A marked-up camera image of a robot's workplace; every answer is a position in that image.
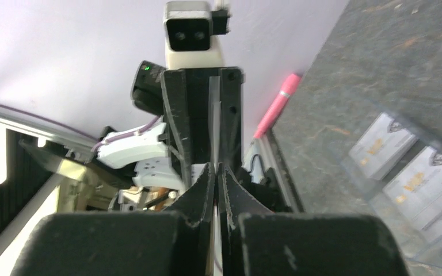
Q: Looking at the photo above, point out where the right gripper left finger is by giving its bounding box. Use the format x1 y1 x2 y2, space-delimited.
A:
12 165 215 275

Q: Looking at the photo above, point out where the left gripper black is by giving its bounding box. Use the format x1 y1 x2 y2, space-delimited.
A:
161 67 243 187

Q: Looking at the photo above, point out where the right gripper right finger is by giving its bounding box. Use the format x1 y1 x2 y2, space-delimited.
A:
218 166 409 275

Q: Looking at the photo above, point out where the clear sleeve with credit cards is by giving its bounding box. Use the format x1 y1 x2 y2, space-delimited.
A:
329 99 442 268

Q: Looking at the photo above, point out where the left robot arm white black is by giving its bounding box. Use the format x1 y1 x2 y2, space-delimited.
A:
90 61 243 192

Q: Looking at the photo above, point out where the pink cylindrical object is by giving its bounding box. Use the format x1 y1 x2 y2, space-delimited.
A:
254 74 303 139

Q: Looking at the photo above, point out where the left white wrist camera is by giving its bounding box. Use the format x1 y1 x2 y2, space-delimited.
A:
163 1 231 70

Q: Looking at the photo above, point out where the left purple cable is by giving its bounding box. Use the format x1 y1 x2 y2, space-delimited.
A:
0 99 161 151

